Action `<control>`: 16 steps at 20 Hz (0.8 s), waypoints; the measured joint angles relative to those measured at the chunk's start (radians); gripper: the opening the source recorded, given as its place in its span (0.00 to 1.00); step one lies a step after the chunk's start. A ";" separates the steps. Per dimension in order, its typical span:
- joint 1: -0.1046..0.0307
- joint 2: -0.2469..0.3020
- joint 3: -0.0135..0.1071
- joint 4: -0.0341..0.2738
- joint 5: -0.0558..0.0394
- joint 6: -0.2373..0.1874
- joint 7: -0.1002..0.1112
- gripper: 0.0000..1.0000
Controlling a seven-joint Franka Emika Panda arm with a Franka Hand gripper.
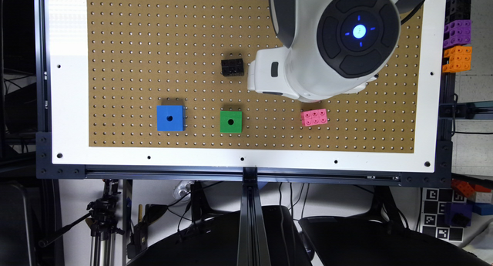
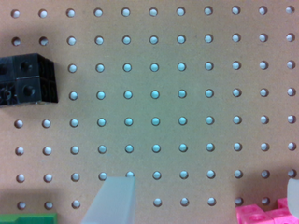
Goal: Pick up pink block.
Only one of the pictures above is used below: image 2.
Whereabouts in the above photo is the pink block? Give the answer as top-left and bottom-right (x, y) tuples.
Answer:
(235, 198), (299, 224)

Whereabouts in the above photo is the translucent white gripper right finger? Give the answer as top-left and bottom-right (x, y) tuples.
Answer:
(287, 178), (299, 216)

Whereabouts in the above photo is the green block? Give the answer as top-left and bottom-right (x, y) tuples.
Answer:
(0, 213), (58, 224)

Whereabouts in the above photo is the black block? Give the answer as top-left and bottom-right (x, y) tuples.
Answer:
(0, 53), (58, 106)

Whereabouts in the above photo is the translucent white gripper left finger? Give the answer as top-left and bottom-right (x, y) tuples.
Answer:
(80, 177), (136, 224)

